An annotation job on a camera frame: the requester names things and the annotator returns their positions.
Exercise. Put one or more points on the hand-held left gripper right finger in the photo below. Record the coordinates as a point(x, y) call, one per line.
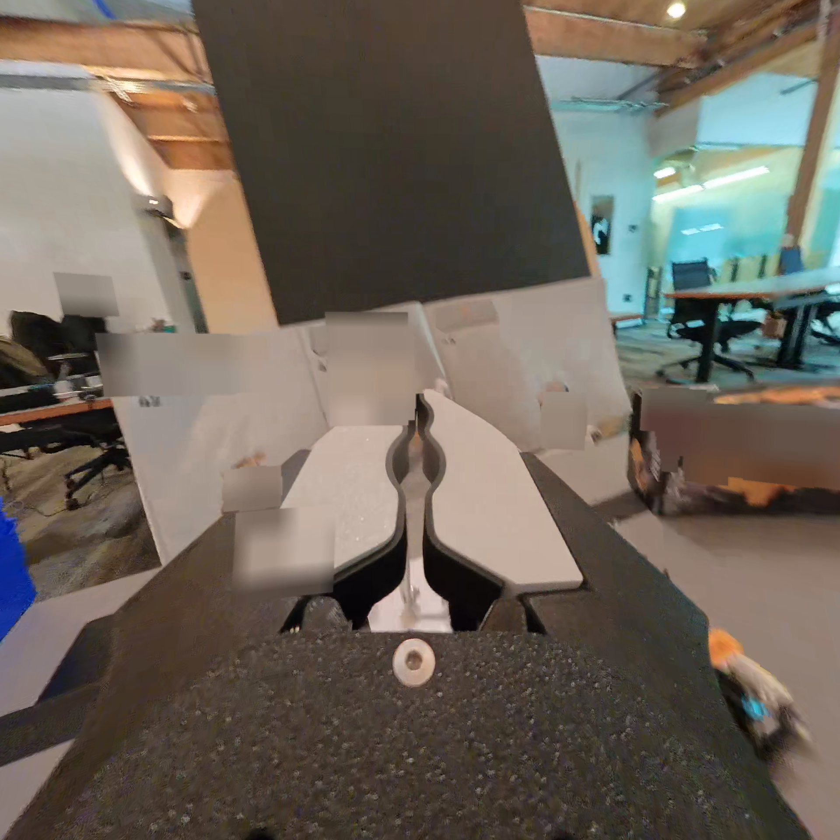
point(499, 505)

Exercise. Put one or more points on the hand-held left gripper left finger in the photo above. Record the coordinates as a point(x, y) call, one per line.
point(354, 485)

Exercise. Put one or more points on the blue plastic bin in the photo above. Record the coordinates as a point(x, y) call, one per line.
point(13, 577)

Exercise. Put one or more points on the grey desk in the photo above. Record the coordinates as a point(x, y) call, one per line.
point(689, 558)

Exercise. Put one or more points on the wood edged office desk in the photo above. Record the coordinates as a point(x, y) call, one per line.
point(52, 410)

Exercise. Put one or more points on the white instruction booklet stand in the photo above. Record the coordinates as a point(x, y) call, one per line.
point(184, 472)

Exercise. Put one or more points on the yellow car toy box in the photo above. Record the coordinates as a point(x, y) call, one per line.
point(722, 499)

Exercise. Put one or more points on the black office chair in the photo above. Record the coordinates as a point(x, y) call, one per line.
point(98, 459)
point(702, 315)

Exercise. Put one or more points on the group of dark small devices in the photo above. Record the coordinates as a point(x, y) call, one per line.
point(75, 387)

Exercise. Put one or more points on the phone sign door window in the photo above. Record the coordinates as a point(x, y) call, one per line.
point(602, 226)

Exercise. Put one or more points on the black brick car chassis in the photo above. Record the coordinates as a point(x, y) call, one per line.
point(754, 689)

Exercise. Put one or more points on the dark panel with wooden rim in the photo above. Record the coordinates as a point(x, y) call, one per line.
point(394, 164)

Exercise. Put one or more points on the wooden table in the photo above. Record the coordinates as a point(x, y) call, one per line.
point(754, 289)

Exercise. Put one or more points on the brown hanging jacket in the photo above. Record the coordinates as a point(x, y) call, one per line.
point(19, 364)

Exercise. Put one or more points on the dark hanging jacket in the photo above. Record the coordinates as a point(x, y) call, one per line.
point(33, 331)

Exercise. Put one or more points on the wall lamp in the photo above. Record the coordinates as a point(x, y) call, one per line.
point(161, 207)

